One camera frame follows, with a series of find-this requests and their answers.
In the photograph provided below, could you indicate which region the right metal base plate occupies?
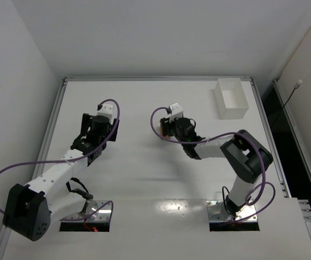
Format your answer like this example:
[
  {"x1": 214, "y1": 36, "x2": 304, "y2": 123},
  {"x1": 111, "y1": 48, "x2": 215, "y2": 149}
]
[{"x1": 207, "y1": 200, "x2": 258, "y2": 224}]

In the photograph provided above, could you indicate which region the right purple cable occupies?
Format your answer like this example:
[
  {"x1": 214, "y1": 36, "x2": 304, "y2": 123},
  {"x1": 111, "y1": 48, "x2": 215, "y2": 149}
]
[{"x1": 150, "y1": 107, "x2": 276, "y2": 225}]

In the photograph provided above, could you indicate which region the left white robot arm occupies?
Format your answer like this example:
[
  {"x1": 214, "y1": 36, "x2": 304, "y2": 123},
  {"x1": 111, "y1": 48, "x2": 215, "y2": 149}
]
[{"x1": 3, "y1": 114, "x2": 120, "y2": 242}]

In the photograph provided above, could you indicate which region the black wall cable with plug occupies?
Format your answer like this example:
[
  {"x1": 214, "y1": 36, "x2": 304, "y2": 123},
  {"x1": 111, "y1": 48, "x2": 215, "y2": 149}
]
[{"x1": 271, "y1": 79, "x2": 303, "y2": 122}]

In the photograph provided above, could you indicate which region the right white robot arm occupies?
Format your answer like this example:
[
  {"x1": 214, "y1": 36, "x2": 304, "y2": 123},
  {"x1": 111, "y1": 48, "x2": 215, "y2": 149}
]
[{"x1": 160, "y1": 117, "x2": 273, "y2": 218}]

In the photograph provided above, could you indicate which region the aluminium frame rail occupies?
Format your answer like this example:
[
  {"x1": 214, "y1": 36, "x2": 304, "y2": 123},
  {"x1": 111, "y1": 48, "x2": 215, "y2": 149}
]
[{"x1": 63, "y1": 76, "x2": 252, "y2": 82}]

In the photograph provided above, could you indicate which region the white plastic bin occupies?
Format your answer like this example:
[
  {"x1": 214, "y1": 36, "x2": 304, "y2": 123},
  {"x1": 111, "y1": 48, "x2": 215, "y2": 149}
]
[{"x1": 214, "y1": 78, "x2": 249, "y2": 120}]

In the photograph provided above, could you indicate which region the metal base plate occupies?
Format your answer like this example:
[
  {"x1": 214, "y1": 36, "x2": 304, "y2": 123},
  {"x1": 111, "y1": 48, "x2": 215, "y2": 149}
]
[
  {"x1": 207, "y1": 200, "x2": 258, "y2": 224},
  {"x1": 62, "y1": 200, "x2": 114, "y2": 223}
]

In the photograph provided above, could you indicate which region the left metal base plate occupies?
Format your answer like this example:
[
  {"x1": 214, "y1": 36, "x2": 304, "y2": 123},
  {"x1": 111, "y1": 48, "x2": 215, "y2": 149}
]
[{"x1": 62, "y1": 200, "x2": 114, "y2": 223}]

